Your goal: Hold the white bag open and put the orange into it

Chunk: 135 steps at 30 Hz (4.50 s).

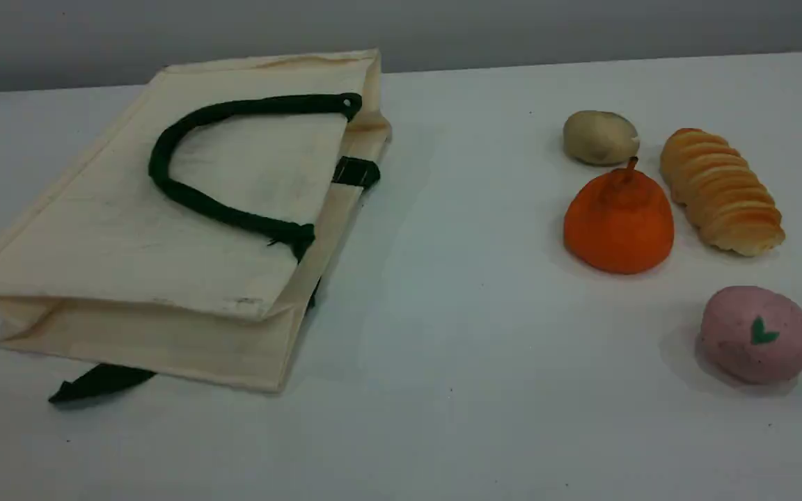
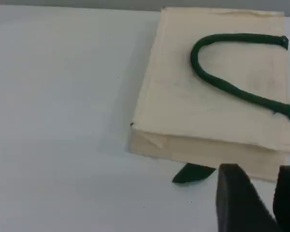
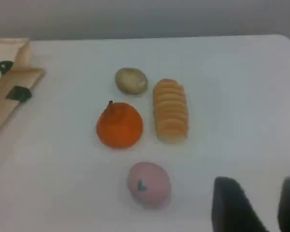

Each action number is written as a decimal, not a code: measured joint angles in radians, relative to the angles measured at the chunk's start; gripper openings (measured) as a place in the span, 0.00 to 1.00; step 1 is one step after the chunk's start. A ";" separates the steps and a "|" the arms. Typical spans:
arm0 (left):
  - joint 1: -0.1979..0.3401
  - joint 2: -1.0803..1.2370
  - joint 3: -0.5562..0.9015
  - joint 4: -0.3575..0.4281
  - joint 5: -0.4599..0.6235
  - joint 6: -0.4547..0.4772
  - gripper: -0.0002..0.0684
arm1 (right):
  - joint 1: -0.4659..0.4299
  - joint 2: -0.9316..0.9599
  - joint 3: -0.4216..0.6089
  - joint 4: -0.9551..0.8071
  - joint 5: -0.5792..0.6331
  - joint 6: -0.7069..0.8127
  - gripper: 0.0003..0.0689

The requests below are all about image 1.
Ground beige toy potato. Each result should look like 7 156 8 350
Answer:
563 110 640 166

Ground ridged golden toy bread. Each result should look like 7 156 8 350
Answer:
659 127 786 257

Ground white canvas bag green handles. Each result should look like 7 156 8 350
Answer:
0 49 393 404

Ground orange toy fruit with stem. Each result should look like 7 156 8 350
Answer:
563 157 675 275

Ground pink speckled toy strawberry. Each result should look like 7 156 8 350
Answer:
698 285 802 385

